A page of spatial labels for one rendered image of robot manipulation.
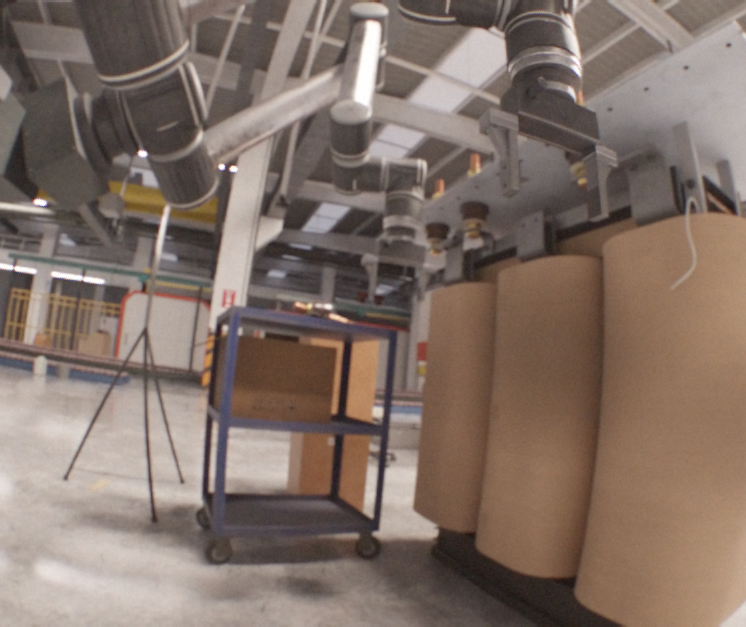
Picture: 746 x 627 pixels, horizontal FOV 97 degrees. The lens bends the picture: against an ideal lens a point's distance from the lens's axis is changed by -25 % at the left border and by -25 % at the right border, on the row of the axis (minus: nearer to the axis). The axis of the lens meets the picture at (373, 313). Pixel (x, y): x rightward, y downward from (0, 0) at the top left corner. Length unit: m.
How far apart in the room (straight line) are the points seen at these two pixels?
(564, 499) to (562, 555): 0.16
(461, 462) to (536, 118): 1.20
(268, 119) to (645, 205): 1.19
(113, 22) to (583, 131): 0.77
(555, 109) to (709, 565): 0.86
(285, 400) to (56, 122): 1.16
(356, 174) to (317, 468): 1.51
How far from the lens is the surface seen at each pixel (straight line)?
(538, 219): 1.35
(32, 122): 1.35
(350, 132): 1.13
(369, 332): 1.60
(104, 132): 1.30
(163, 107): 1.28
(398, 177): 1.22
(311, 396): 1.59
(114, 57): 0.90
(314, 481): 2.27
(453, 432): 1.53
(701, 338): 0.92
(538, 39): 0.63
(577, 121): 0.61
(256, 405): 1.55
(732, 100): 1.16
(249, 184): 12.21
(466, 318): 1.53
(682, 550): 0.97
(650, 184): 1.10
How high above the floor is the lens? 0.71
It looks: 9 degrees up
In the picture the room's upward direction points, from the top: 5 degrees clockwise
